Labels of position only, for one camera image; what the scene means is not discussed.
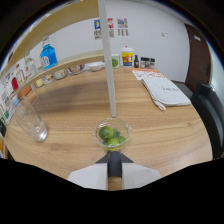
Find brown door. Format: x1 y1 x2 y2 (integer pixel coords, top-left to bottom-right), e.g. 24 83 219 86
184 23 213 93

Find wall poster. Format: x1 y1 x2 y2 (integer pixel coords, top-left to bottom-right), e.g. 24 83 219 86
116 17 129 37
107 17 116 38
93 18 102 40

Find clear drinking glass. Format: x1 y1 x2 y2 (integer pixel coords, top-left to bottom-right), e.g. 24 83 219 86
12 94 49 143

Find clear bottle orange cap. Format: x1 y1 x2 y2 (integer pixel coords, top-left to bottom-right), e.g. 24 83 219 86
14 63 27 88

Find glass bowl of limes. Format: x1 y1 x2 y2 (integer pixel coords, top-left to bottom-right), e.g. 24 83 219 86
92 117 133 153

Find green lime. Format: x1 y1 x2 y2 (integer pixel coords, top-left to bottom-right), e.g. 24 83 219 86
98 125 115 141
115 135 127 144
105 137 121 147

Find bowl with blue rim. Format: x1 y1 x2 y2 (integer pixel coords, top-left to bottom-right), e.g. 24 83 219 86
41 73 55 85

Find white mug green print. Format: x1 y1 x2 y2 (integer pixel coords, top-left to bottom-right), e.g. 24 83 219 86
110 53 122 70

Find orange printed paper sheet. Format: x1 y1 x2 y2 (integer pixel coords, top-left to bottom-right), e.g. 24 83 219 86
132 68 168 81

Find black chair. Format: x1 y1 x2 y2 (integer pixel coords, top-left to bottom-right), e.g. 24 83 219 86
190 82 224 160

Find small black bottle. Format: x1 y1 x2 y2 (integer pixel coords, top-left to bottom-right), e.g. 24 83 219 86
133 54 140 69

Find white folded cloth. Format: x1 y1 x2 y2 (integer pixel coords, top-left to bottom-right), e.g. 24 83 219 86
141 77 193 112

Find blue liquid bottle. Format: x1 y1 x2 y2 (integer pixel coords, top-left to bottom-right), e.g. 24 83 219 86
39 35 59 71

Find patterned bowl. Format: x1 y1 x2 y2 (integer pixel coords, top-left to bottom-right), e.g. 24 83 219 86
67 64 86 76

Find white wooden two-tier rack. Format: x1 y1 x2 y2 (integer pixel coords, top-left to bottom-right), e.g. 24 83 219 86
0 0 118 118

